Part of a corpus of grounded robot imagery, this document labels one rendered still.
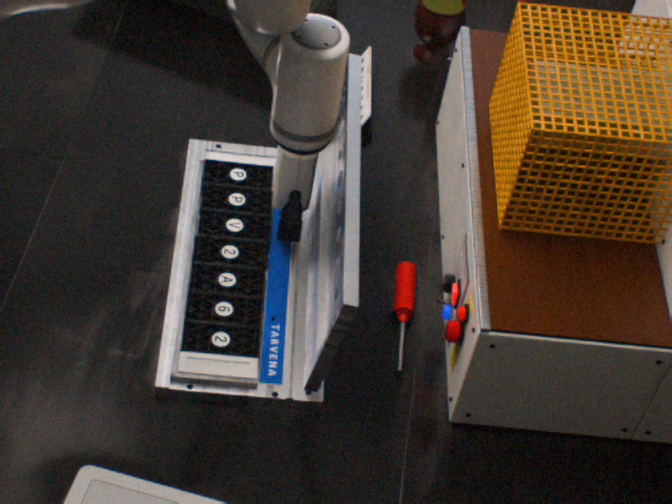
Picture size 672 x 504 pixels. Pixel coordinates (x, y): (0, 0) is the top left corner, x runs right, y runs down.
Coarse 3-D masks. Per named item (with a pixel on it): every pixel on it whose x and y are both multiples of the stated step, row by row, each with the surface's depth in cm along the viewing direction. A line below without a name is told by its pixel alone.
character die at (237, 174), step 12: (204, 168) 183; (216, 168) 184; (228, 168) 184; (240, 168) 184; (252, 168) 185; (264, 168) 185; (204, 180) 182; (216, 180) 182; (228, 180) 183; (240, 180) 183; (252, 180) 183; (264, 180) 183
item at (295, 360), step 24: (192, 144) 188; (240, 144) 189; (192, 168) 184; (192, 192) 181; (168, 312) 167; (288, 312) 169; (168, 336) 164; (288, 336) 167; (168, 360) 162; (288, 360) 164; (168, 384) 159; (192, 384) 160; (264, 384) 161; (288, 384) 161; (312, 408) 162
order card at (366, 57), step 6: (366, 54) 201; (366, 60) 200; (366, 66) 199; (366, 72) 198; (366, 78) 197; (366, 84) 196; (366, 90) 195; (366, 96) 194; (366, 102) 193; (366, 108) 193; (366, 114) 192; (366, 120) 191
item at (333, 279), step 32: (352, 64) 174; (352, 96) 170; (352, 128) 166; (320, 160) 180; (352, 160) 162; (320, 192) 175; (352, 192) 158; (320, 224) 171; (352, 224) 155; (320, 256) 167; (352, 256) 152; (320, 288) 163; (352, 288) 148; (320, 320) 160; (320, 352) 153
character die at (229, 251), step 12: (204, 240) 175; (216, 240) 175; (228, 240) 175; (240, 240) 175; (192, 252) 173; (204, 252) 173; (216, 252) 174; (228, 252) 173; (240, 252) 174; (252, 252) 175; (264, 252) 174; (228, 264) 172; (240, 264) 173; (252, 264) 173; (264, 264) 173
